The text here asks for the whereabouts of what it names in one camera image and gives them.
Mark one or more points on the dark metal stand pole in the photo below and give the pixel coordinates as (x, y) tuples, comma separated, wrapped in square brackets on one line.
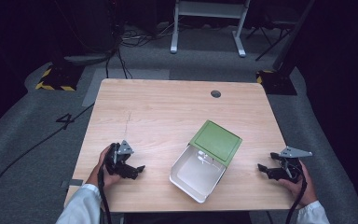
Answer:
[(292, 37)]

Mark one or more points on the person's right hand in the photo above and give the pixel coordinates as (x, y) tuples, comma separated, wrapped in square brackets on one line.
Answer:
[(301, 193)]

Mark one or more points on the black yellow striped base plate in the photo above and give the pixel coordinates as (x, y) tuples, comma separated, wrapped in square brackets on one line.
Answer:
[(60, 79), (276, 82)]

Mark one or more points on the green box lid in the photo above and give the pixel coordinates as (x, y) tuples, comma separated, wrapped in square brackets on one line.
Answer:
[(216, 141)]

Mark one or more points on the white rectangular box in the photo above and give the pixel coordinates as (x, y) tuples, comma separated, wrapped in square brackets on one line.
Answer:
[(195, 177)]

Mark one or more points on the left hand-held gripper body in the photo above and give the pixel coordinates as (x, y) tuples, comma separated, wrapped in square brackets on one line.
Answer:
[(118, 158)]

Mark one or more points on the dark equipment stand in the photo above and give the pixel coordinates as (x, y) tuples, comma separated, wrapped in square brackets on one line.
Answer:
[(96, 28)]

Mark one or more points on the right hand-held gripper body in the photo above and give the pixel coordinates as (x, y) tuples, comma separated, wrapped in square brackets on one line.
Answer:
[(289, 169)]

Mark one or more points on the white metal desk frame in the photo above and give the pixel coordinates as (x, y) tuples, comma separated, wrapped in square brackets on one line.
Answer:
[(208, 11)]

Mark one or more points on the small white item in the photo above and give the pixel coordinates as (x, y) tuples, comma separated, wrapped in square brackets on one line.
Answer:
[(203, 156)]

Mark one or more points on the grey tape strip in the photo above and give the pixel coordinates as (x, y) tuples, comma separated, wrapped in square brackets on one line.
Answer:
[(73, 183)]

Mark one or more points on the person's left hand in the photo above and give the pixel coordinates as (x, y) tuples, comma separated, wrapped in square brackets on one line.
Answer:
[(105, 179)]

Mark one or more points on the black folding tripod stand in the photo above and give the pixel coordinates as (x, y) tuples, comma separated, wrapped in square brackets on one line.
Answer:
[(270, 34)]

